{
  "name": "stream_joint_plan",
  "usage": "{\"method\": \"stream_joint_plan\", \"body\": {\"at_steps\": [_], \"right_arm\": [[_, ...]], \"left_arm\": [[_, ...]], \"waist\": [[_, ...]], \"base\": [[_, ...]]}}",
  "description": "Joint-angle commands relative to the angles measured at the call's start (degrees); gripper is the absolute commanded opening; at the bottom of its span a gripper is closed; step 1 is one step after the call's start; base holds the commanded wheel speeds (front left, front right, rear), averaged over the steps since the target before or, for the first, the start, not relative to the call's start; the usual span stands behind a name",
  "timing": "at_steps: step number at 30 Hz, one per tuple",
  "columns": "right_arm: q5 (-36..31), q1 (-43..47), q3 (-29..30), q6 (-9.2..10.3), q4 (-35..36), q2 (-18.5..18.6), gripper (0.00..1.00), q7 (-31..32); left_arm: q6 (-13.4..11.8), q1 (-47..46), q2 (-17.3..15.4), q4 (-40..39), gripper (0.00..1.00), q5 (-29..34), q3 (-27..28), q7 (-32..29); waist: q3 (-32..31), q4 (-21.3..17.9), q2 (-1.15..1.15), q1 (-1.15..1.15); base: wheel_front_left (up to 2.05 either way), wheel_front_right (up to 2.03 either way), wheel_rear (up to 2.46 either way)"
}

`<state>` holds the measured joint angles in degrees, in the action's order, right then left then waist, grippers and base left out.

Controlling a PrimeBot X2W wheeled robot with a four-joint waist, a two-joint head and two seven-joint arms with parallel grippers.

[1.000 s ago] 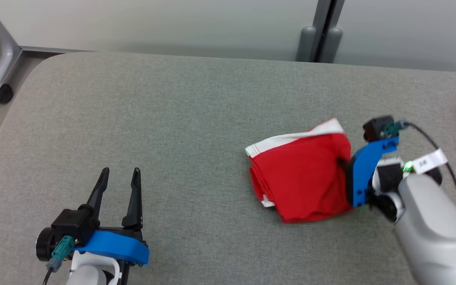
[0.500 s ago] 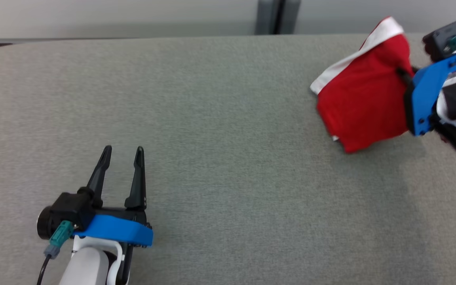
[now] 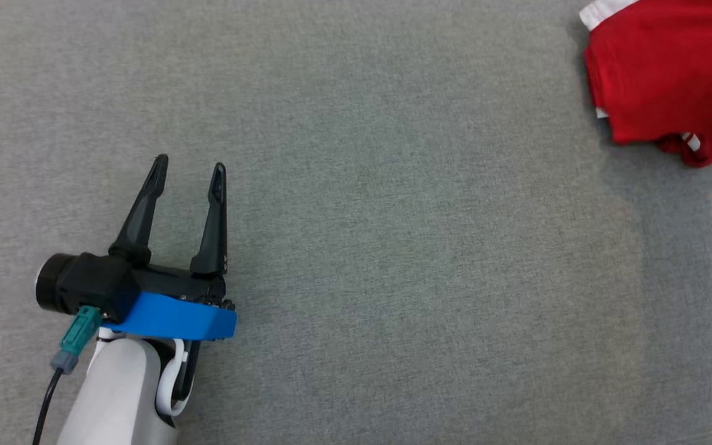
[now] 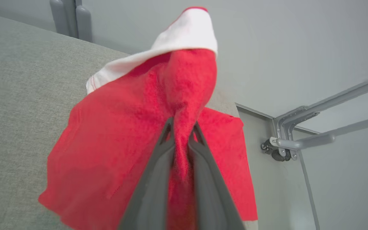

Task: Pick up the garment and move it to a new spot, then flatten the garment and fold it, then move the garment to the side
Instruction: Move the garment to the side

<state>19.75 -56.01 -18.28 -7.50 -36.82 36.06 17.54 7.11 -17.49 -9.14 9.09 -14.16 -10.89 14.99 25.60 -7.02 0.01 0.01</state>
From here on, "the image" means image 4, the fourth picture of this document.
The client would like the red white numbered jersey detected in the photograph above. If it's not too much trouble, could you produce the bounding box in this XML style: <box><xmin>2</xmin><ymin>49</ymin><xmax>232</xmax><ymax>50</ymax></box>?
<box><xmin>38</xmin><ymin>107</ymin><xmax>258</xmax><ymax>230</ymax></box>

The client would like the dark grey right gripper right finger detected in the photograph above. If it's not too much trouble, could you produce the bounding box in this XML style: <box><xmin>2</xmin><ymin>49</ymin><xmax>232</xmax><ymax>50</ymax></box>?
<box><xmin>189</xmin><ymin>121</ymin><xmax>245</xmax><ymax>230</ymax></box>

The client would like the grey round metal tube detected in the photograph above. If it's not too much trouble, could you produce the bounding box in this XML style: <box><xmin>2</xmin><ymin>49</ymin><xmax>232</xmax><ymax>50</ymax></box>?
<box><xmin>270</xmin><ymin>113</ymin><xmax>368</xmax><ymax>151</ymax></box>

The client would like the grey cylindrical post foot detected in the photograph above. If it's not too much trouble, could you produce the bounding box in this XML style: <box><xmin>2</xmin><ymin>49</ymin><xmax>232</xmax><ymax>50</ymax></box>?
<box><xmin>50</xmin><ymin>0</ymin><xmax>70</xmax><ymax>36</ymax></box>
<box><xmin>75</xmin><ymin>5</ymin><xmax>93</xmax><ymax>43</ymax></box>

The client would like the grey metal partition post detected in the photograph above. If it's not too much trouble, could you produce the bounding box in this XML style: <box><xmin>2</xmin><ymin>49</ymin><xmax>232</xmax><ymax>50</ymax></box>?
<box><xmin>62</xmin><ymin>0</ymin><xmax>83</xmax><ymax>39</ymax></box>

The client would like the grey metal frame rail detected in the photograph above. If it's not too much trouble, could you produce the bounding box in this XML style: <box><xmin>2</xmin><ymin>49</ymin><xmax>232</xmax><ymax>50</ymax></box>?
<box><xmin>273</xmin><ymin>72</ymin><xmax>368</xmax><ymax>161</ymax></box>

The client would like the grey wall base rail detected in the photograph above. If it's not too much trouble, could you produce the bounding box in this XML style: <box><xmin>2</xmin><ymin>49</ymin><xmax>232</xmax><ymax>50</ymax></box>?
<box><xmin>235</xmin><ymin>103</ymin><xmax>320</xmax><ymax>134</ymax></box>

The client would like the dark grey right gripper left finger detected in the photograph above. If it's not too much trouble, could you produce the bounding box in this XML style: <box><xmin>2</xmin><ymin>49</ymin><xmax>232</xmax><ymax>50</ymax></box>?
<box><xmin>119</xmin><ymin>118</ymin><xmax>175</xmax><ymax>230</ymax></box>

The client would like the red shorts white stripe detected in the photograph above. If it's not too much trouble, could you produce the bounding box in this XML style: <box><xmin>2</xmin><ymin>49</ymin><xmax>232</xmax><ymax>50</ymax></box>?
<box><xmin>86</xmin><ymin>6</ymin><xmax>218</xmax><ymax>230</ymax></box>

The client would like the black caster wheel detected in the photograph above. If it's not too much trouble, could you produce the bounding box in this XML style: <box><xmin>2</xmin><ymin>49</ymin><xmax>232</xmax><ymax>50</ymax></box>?
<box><xmin>261</xmin><ymin>140</ymin><xmax>292</xmax><ymax>162</ymax></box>

